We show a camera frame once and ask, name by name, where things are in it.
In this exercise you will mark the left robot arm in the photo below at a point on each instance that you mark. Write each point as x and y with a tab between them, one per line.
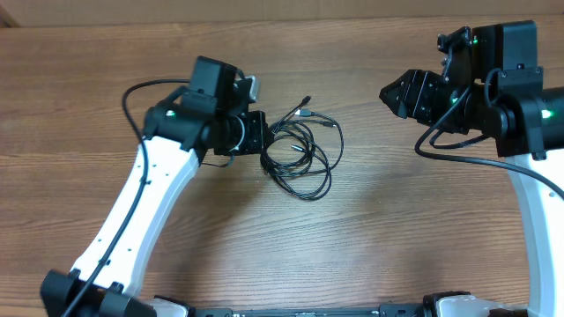
207	112

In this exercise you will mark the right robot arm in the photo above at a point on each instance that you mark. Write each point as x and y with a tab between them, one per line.
491	82

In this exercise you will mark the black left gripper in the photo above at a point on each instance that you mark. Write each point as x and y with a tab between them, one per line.
257	142

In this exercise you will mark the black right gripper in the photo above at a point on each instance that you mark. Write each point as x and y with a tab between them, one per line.
424	92

